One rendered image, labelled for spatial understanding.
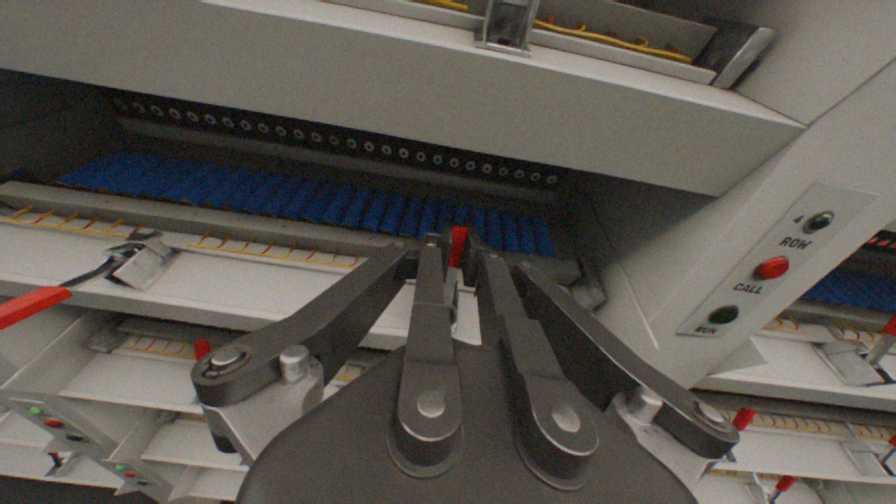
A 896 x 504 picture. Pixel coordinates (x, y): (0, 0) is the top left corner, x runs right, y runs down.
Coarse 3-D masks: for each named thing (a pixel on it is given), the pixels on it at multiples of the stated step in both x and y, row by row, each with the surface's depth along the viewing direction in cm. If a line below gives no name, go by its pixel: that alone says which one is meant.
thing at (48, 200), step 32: (0, 192) 20; (32, 192) 21; (64, 192) 21; (32, 224) 20; (128, 224) 22; (160, 224) 22; (192, 224) 22; (224, 224) 21; (256, 224) 22; (288, 224) 23; (512, 256) 24
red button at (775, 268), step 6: (780, 258) 15; (768, 264) 15; (774, 264) 15; (780, 264) 15; (786, 264) 15; (762, 270) 15; (768, 270) 15; (774, 270) 15; (780, 270) 15; (786, 270) 15; (762, 276) 15; (768, 276) 15; (774, 276) 15
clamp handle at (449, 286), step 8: (456, 232) 18; (464, 232) 18; (456, 240) 18; (464, 240) 18; (456, 248) 18; (456, 256) 18; (456, 264) 19; (448, 272) 19; (456, 272) 19; (448, 280) 19; (448, 288) 19; (448, 296) 20; (448, 304) 20
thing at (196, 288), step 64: (64, 128) 25; (128, 128) 27; (192, 128) 27; (512, 192) 30; (0, 256) 19; (64, 256) 20; (192, 256) 22; (320, 256) 24; (576, 256) 29; (192, 320) 22; (256, 320) 20; (384, 320) 20; (640, 320) 19
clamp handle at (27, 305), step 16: (112, 256) 17; (96, 272) 17; (112, 272) 18; (48, 288) 15; (64, 288) 15; (16, 304) 14; (32, 304) 14; (48, 304) 15; (0, 320) 13; (16, 320) 13
